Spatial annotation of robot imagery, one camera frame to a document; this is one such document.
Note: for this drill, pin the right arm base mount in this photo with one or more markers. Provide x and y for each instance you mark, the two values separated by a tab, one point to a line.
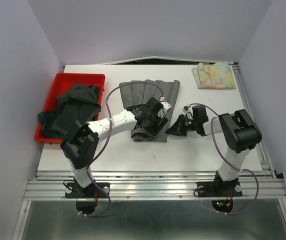
218	188

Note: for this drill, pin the floral pastel skirt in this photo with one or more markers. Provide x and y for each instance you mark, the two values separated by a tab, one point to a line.
217	76

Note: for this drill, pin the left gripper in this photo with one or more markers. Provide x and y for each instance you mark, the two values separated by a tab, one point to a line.
154	129

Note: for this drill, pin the dark charcoal knit skirt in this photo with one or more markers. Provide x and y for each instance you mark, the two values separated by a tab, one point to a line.
78	112

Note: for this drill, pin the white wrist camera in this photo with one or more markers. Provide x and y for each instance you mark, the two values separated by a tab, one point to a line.
188	113
165	108

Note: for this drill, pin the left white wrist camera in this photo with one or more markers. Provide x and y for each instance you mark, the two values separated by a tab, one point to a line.
165	108

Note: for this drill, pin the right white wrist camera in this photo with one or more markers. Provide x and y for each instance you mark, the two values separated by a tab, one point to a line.
188	113

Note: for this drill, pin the grey skirt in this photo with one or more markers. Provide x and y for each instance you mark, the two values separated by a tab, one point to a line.
139	92

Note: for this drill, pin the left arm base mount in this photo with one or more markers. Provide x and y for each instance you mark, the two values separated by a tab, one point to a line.
74	191

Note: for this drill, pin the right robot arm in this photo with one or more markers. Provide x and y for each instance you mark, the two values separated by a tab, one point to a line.
240	132

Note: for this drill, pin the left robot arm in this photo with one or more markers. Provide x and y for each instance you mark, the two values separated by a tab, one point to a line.
80	143

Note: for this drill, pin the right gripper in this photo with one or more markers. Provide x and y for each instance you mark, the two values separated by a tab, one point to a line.
177	127

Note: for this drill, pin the dark green skirt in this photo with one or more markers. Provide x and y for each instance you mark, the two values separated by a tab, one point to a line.
45	122

